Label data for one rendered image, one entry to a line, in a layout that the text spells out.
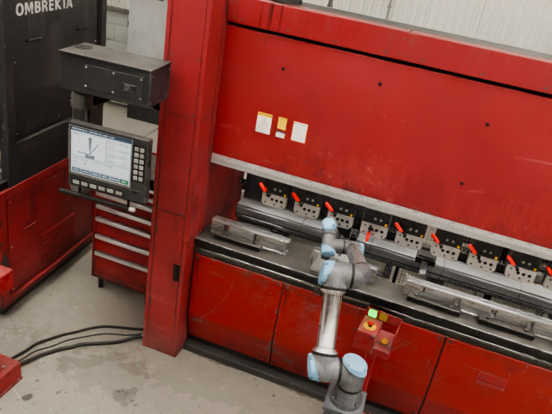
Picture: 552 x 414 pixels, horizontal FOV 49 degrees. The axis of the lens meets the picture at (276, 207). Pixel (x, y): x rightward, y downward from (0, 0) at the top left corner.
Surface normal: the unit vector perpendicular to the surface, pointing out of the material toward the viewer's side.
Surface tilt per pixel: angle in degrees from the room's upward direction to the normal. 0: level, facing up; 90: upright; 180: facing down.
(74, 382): 0
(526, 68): 90
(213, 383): 0
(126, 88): 90
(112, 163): 90
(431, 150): 90
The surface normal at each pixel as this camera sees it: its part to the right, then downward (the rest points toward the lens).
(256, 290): -0.33, 0.37
